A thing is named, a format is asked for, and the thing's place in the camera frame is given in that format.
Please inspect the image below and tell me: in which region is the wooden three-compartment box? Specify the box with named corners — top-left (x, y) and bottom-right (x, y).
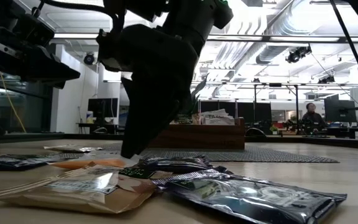
top-left (149, 117), bottom-right (246, 150)

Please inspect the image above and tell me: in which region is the black ceiling spotlight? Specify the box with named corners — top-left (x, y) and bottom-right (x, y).
top-left (318, 75), bottom-right (336, 85)
top-left (285, 45), bottom-right (313, 64)

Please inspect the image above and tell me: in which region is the person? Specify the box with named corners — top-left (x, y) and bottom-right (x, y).
top-left (301, 102), bottom-right (328, 133)

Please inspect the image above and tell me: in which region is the black computer monitor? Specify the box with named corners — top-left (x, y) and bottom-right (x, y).
top-left (324, 98), bottom-right (357, 123)
top-left (88, 98), bottom-right (119, 119)

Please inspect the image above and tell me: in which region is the black metal rig frame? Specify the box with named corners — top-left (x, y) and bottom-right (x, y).
top-left (252, 82), bottom-right (300, 135)

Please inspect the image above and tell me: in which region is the grey woven placemat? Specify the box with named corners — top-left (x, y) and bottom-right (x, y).
top-left (57, 143), bottom-right (341, 164)

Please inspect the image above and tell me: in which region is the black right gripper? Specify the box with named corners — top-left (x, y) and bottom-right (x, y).
top-left (96, 24), bottom-right (199, 159)

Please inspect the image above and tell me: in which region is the white orange Tazo tea packet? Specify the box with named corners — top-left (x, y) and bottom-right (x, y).
top-left (50, 151), bottom-right (144, 171)
top-left (200, 112), bottom-right (236, 126)

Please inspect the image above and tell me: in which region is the beige Ahmad tea packet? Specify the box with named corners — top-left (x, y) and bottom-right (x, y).
top-left (0, 164), bottom-right (158, 215)
top-left (43, 144), bottom-right (104, 154)
top-left (172, 112), bottom-right (202, 126)

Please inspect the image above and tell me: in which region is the dark background desk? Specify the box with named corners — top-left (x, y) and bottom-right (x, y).
top-left (76, 123), bottom-right (119, 134)

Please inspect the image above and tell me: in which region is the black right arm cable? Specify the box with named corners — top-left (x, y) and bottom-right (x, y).
top-left (328, 0), bottom-right (358, 106)

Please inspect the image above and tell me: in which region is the yellow hanging cable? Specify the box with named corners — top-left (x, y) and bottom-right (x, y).
top-left (0, 71), bottom-right (27, 134)

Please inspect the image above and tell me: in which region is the dark purple Ahmad tea packet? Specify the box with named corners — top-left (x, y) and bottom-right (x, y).
top-left (152, 169), bottom-right (348, 224)
top-left (137, 154), bottom-right (234, 175)
top-left (0, 153), bottom-right (62, 172)

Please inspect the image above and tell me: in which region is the black metal table frame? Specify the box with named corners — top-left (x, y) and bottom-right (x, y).
top-left (0, 132), bottom-right (358, 151)

